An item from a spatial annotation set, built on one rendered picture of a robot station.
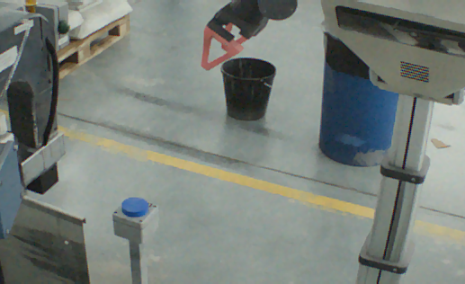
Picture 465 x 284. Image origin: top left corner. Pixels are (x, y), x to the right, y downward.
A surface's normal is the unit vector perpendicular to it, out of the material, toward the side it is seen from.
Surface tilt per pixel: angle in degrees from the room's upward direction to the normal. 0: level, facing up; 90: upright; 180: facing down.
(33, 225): 90
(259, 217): 0
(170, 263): 0
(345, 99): 93
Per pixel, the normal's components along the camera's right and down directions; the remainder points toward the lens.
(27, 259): -0.40, 0.44
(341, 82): -0.68, 0.38
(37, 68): 0.91, 0.23
